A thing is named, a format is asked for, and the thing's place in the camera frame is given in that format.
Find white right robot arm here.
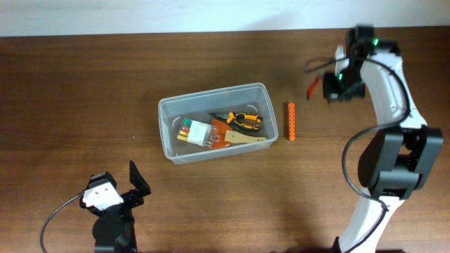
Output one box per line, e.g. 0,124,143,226
323,25,444,252

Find clear screwdriver bit case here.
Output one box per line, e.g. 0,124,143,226
176,117,221,149

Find clear plastic container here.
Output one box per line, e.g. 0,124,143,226
158,83,278,164

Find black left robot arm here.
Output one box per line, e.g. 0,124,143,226
79,161,151,253

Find orange perforated strip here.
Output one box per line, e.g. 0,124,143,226
288,102,296,141

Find orange scraper wooden handle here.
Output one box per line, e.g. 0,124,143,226
210,119,266,150

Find orange black long-nose pliers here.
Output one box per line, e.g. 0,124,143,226
210,112,263,131

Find small red cutting pliers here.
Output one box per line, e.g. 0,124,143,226
307,69,323,101

